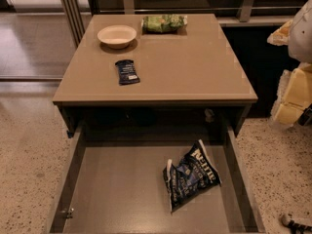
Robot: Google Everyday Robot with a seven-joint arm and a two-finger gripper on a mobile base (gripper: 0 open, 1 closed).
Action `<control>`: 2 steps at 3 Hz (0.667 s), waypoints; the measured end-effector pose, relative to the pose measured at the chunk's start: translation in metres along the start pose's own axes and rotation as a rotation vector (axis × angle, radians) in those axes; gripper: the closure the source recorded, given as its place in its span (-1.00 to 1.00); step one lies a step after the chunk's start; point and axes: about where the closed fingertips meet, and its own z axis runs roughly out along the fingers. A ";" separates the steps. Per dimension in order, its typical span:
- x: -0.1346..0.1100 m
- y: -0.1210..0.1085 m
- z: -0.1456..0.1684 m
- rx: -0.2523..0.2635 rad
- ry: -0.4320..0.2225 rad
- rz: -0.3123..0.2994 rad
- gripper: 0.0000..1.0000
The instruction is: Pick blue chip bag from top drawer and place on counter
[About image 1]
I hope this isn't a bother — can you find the blue kettle chip bag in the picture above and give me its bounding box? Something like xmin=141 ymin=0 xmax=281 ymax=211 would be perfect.
xmin=163 ymin=139 xmax=221 ymax=212

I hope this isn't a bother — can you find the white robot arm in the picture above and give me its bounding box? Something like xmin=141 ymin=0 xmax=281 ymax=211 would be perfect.
xmin=267 ymin=0 xmax=312 ymax=128

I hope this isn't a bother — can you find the small dark blue snack packet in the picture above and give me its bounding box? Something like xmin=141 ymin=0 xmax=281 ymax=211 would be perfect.
xmin=115 ymin=59 xmax=140 ymax=85

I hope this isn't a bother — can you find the tan counter cabinet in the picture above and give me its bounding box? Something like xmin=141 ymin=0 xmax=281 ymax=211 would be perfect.
xmin=52 ymin=13 xmax=259 ymax=138

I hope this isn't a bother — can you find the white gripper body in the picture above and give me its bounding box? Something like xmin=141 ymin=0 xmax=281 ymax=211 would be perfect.
xmin=298 ymin=104 xmax=312 ymax=126

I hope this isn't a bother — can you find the white paper bowl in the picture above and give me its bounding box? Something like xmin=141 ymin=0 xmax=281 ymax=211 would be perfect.
xmin=97 ymin=25 xmax=137 ymax=49

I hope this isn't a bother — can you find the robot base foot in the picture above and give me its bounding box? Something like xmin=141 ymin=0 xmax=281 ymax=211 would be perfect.
xmin=281 ymin=214 xmax=312 ymax=234

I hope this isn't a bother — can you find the metal window frame rail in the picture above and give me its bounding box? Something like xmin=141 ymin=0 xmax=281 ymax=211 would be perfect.
xmin=60 ymin=0 xmax=308 ymax=43

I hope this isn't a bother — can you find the open grey top drawer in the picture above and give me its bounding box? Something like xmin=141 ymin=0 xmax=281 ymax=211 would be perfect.
xmin=44 ymin=123 xmax=265 ymax=234

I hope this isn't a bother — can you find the green chip bag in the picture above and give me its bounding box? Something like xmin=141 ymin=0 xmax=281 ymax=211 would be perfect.
xmin=141 ymin=14 xmax=187 ymax=33

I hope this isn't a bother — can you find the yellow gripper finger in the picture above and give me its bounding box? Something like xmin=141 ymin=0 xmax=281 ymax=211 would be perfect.
xmin=271 ymin=65 xmax=312 ymax=125
xmin=267 ymin=20 xmax=293 ymax=46

